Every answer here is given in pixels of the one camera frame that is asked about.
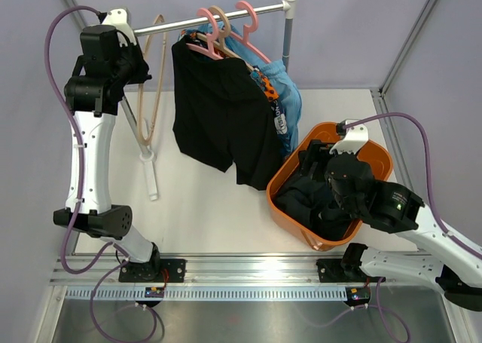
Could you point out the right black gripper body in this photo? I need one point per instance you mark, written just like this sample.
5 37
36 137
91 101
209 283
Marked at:
318 151

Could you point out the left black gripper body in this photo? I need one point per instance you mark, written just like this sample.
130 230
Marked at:
129 67

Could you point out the dark navy shorts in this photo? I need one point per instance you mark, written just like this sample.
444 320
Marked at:
312 205

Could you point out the colourful patterned shorts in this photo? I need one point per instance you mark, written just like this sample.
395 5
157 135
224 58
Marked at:
288 139

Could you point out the pink plastic hanger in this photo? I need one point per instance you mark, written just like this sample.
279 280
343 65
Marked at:
248 29
211 37

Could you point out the black shorts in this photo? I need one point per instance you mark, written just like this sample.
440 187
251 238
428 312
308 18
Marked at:
222 118

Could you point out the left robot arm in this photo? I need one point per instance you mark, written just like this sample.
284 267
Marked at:
111 59

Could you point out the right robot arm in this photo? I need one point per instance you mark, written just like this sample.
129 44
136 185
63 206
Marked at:
394 209

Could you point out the light blue shorts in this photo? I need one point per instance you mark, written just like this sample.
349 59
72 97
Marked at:
290 97

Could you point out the white clothes rack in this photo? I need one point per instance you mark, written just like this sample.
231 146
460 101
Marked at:
190 29

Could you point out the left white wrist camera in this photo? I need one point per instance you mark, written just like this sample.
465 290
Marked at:
120 19

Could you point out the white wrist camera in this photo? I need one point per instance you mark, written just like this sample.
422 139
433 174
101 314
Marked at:
352 139
120 19

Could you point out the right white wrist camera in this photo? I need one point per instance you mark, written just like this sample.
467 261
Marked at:
352 139

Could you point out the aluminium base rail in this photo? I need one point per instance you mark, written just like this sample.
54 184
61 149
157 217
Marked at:
288 269

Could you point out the white slotted cable duct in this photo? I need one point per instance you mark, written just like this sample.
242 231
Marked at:
223 293

